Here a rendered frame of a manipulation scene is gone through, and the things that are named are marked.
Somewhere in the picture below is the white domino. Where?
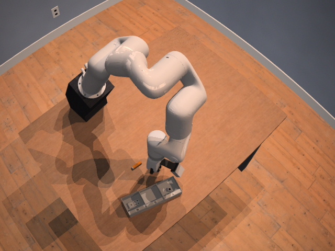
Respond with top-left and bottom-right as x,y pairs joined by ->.
128,199 -> 140,209

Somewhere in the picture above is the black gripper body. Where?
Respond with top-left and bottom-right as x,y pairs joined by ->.
147,156 -> 163,173

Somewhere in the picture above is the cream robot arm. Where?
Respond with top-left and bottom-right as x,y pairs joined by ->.
78,36 -> 207,177

